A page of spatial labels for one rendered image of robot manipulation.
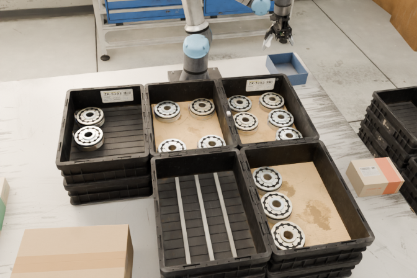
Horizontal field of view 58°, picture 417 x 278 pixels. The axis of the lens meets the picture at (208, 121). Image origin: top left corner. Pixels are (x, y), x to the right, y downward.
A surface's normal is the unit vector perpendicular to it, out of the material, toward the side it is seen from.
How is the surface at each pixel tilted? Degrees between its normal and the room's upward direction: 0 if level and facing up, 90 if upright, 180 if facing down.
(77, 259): 0
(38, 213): 0
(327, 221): 0
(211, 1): 90
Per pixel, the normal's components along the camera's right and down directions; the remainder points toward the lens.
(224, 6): 0.23, 0.66
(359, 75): 0.04, -0.73
